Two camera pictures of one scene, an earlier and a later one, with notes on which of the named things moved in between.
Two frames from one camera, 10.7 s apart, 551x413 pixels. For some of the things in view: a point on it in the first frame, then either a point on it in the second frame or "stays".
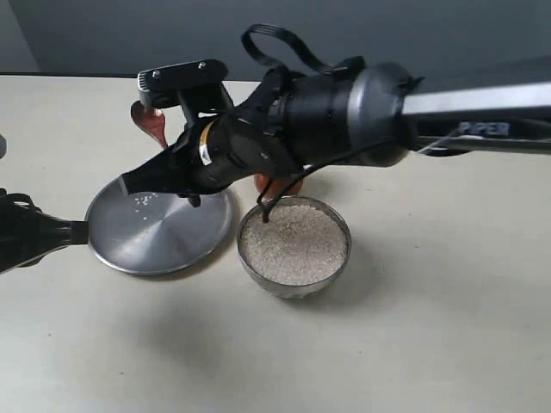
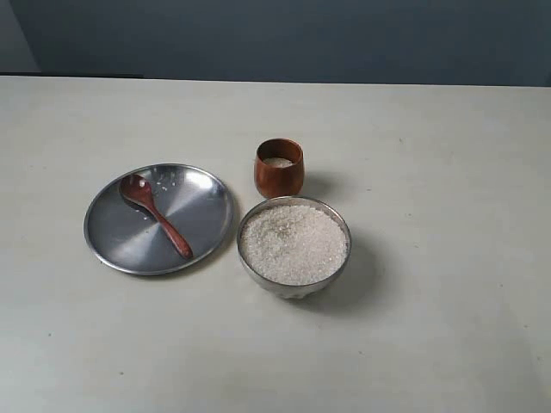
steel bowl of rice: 300,251 stays
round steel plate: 157,233 stays
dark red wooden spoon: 150,120 → 138,188
